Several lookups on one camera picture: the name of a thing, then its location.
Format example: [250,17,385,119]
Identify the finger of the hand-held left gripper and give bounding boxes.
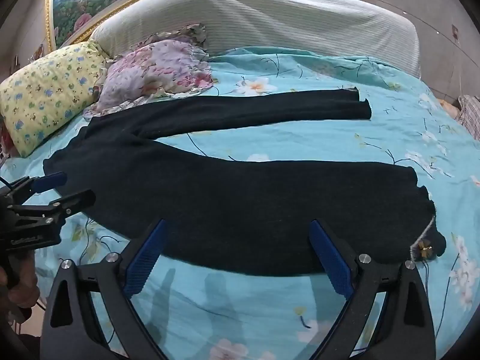
[11,189,97,227]
[7,172,67,198]

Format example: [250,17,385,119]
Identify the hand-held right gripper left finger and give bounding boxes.
[39,218,169,360]

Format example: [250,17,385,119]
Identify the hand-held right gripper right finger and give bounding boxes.
[307,219,437,360]

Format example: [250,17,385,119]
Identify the black pants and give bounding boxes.
[42,88,447,277]

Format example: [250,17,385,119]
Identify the person's left hand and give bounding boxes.
[7,258,40,307]

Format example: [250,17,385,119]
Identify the yellow patterned pillow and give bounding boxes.
[0,41,109,158]

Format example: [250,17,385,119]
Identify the teal floral bedsheet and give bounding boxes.
[0,47,480,360]

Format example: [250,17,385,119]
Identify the pink floral pillow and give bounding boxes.
[84,22,220,121]

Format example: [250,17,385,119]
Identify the gold framed painting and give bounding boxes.
[45,0,370,51]

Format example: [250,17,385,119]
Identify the plaid cloth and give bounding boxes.
[455,95,480,139]

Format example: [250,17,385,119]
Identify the striped headboard cover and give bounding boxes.
[90,0,421,79]

